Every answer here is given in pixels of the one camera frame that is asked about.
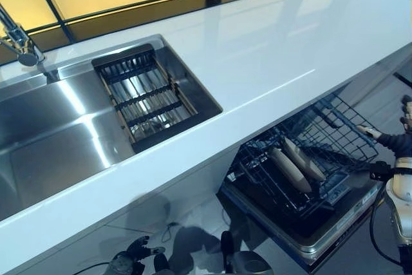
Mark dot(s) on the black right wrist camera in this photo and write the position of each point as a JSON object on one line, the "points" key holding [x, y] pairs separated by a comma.
{"points": [[380, 170]]}

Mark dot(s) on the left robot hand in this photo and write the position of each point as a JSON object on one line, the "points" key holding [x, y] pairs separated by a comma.
{"points": [[141, 254]]}

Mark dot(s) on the cream round plate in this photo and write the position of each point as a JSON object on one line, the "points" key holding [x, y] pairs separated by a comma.
{"points": [[305, 160], [289, 168]]}

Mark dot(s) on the black sink dish rack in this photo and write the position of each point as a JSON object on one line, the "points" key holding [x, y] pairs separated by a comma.
{"points": [[145, 98]]}

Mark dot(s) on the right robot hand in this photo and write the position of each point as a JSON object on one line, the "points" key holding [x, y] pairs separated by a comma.
{"points": [[394, 130]]}

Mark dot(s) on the stainless steel kitchen sink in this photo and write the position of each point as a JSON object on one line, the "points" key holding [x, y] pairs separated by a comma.
{"points": [[80, 120]]}

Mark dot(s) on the chrome gooseneck kitchen faucet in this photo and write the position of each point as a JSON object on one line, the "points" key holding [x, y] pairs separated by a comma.
{"points": [[19, 43]]}

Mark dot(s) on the open built-in dishwasher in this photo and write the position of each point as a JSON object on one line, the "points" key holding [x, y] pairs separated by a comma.
{"points": [[299, 197]]}

